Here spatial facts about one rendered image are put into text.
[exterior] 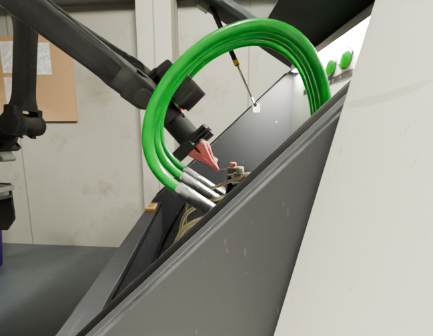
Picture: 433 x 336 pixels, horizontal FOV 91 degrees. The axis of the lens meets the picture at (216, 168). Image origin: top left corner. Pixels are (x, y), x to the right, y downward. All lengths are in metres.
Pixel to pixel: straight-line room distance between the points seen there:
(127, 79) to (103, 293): 0.38
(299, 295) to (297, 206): 0.06
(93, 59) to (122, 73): 0.05
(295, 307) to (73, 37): 0.50
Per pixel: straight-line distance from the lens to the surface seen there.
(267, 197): 0.16
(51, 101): 2.83
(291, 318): 0.20
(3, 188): 0.92
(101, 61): 0.50
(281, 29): 0.30
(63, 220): 2.98
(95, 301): 0.41
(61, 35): 0.51
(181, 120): 0.51
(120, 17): 2.66
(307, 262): 0.18
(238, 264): 0.18
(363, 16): 0.60
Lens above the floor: 1.18
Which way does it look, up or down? 8 degrees down
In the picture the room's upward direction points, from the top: straight up
